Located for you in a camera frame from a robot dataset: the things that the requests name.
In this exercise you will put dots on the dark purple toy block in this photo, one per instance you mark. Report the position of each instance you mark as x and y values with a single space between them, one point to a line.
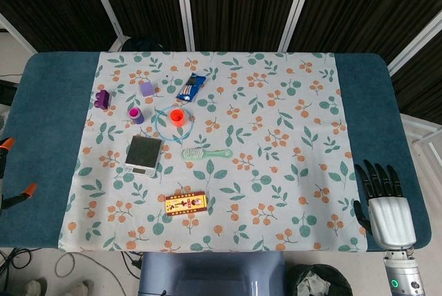
102 100

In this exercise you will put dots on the black trash bin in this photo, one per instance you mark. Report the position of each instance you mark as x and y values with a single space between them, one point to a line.
321 280

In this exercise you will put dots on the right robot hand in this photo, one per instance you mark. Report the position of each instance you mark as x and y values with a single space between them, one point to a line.
390 216

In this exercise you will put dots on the digital kitchen scale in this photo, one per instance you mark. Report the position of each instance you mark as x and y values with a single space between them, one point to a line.
143 151

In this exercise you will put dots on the blue snack packet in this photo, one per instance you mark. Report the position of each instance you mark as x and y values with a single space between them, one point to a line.
191 87

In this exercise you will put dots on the purple cylinder pink top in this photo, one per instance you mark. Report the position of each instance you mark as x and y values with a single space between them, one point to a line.
135 115

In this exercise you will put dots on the yellow red snack box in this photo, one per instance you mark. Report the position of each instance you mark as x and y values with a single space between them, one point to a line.
186 203

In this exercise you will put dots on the beige shoe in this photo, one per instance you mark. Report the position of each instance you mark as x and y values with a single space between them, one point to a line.
34 288
82 289

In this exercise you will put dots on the floral tablecloth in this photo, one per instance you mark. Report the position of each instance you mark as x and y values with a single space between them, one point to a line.
262 178

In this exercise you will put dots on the dark panel folding screen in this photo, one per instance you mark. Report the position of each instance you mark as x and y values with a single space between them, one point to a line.
241 2

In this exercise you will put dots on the teal table cover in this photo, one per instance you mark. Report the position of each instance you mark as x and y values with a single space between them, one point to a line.
48 120

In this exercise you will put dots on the white metal frame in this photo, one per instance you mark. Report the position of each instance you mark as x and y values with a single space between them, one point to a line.
426 135

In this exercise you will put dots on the light purple cube block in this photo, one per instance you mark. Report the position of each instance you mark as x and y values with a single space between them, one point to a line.
147 89

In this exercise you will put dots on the black bag behind table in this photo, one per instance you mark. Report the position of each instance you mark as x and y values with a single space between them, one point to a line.
143 45

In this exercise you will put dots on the green hairbrush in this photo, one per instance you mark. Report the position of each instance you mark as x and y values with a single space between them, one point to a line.
193 154

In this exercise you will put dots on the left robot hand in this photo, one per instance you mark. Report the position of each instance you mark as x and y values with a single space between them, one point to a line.
4 152

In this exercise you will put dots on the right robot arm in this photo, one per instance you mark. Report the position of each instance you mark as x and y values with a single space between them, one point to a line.
404 275

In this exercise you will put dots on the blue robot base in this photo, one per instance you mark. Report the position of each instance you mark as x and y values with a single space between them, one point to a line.
210 273

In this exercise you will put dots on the orange plastic cup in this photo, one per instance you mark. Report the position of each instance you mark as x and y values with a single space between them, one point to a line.
177 117

